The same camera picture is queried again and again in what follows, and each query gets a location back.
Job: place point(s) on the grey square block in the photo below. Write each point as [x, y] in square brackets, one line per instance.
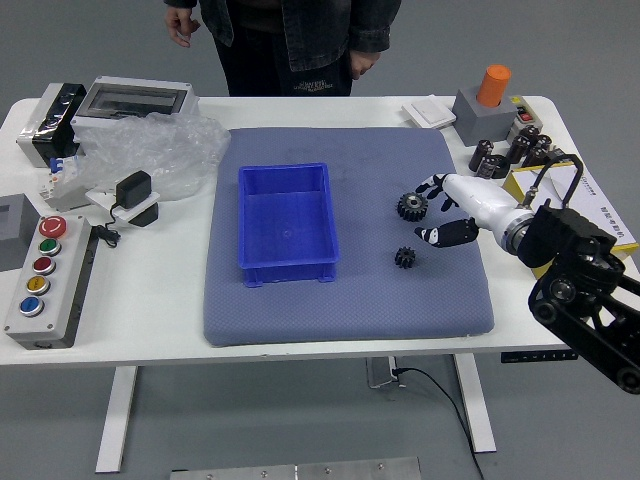
[487, 120]

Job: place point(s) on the grey box with dark face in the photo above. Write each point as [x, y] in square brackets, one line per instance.
[15, 230]

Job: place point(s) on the small black gear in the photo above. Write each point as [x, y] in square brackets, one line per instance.
[406, 257]

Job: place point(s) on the blue plastic box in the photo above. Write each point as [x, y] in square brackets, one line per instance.
[285, 225]

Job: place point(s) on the clear crumpled plastic bag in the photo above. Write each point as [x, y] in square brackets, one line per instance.
[160, 145]

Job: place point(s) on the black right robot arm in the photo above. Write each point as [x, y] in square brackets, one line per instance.
[575, 250]

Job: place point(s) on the dark cylindrical capacitor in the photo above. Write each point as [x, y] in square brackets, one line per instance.
[496, 166]
[517, 149]
[481, 156]
[543, 142]
[530, 134]
[534, 156]

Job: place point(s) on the black power adapter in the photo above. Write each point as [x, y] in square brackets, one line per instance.
[133, 189]

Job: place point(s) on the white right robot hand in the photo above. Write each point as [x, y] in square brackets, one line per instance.
[475, 200]

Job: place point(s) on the white socket panel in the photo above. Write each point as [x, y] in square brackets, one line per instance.
[145, 212]

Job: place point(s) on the person's right hand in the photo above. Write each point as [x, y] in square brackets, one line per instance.
[181, 25]

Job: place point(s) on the black and white wrapped box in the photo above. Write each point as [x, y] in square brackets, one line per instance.
[47, 125]

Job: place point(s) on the grey push-button control box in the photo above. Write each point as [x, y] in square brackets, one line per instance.
[47, 295]

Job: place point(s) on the blue-grey padded mat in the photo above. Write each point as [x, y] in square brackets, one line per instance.
[375, 300]

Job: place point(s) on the grey metal plate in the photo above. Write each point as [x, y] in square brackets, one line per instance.
[300, 470]

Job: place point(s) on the white circuit breaker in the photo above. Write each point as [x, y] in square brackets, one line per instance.
[62, 185]

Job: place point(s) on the orange cylinder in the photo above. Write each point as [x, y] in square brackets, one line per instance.
[493, 85]

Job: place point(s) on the white switch box, red button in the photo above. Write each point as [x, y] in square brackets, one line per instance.
[525, 116]

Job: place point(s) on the black table control panel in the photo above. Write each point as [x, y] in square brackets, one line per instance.
[540, 357]

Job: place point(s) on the white distribution box, clear cover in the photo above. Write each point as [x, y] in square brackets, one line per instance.
[135, 97]

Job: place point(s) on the white wall switch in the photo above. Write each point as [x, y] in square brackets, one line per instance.
[430, 112]

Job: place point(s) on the white table leg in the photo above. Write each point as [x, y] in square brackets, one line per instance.
[475, 405]
[117, 420]

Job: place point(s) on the yellow and white cardboard box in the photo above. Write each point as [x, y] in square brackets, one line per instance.
[605, 210]

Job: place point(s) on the black flat component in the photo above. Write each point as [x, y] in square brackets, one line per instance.
[556, 151]

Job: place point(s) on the person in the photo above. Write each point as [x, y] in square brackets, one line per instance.
[290, 45]

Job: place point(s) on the person's left hand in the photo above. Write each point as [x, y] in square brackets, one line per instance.
[362, 62]

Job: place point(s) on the big black gear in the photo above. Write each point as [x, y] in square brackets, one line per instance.
[412, 207]

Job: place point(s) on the metal box under table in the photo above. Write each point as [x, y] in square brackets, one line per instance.
[382, 372]

